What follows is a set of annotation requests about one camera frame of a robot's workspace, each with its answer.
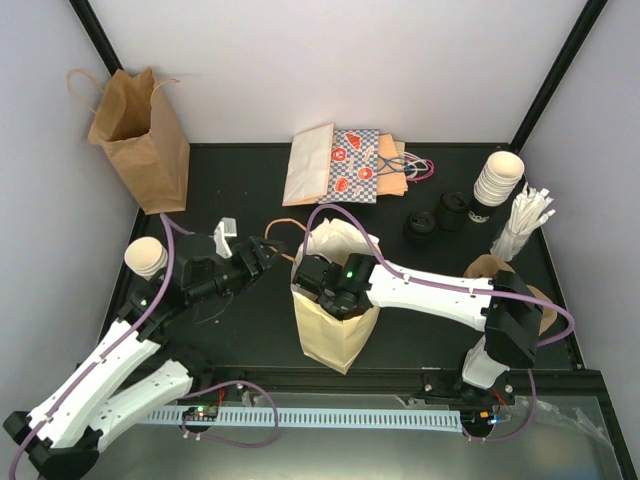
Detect cream paper bag with handles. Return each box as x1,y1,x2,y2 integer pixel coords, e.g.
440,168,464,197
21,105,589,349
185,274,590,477
287,219,380,374

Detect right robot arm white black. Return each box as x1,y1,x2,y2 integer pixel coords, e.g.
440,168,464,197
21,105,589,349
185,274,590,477
292,253,543,404

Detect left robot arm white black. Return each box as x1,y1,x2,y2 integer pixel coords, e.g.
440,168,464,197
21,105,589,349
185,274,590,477
3,234,285,479

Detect white flat paper bag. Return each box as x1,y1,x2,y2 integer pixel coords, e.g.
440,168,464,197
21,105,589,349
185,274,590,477
282,123,334,206

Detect left stack of paper cups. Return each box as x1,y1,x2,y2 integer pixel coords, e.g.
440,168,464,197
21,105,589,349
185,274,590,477
124,236,168,280

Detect brown flat paper bag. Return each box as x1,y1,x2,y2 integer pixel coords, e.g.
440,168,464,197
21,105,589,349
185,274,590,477
377,134,408,196

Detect blue checkered paper bag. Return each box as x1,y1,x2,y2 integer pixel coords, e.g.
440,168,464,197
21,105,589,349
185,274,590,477
318,129,379,204

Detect tall black lid stack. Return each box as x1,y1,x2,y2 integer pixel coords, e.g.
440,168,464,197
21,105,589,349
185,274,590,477
434,192,469,232

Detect small circuit board with LEDs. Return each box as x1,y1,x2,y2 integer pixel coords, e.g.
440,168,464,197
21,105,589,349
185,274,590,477
182,405,219,422

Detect standing brown paper bag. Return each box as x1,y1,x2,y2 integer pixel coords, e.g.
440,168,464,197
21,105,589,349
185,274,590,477
66,67,190,215

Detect stack of white paper cups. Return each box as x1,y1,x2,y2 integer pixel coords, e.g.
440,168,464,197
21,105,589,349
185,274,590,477
468,151,525,223

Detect glass of wrapped stirrers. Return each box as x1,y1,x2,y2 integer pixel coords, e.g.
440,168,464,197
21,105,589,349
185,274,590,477
490,183,556,262

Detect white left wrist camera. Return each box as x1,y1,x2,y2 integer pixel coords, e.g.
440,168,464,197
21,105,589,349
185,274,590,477
213,217,237,259

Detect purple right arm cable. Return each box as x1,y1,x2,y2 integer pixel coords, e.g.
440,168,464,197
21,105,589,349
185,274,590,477
301,203,576,445

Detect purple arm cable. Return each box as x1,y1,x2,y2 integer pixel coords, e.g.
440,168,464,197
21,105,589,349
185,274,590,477
301,203,576,445
7,213,201,480

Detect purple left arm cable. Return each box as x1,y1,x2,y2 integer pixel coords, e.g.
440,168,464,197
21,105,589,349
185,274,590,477
7,213,201,480

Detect purple cable loop at front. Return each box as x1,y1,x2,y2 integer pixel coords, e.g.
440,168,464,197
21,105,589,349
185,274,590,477
179,379,281,447

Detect coloured bag handle cords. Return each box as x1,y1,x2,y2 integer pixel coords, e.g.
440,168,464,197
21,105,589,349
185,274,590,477
377,149,436,182

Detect light blue slotted cable duct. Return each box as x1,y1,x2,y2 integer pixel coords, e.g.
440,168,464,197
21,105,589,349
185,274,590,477
144,403,463,433

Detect black left frame post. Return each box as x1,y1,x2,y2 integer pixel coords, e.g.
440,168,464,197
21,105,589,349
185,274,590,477
69,0,123,76

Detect black frame post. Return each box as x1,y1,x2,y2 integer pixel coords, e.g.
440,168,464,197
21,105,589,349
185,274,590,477
69,0,123,76
509,0,608,154

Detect black right frame post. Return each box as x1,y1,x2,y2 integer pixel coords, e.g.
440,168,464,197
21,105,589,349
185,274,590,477
509,0,608,154

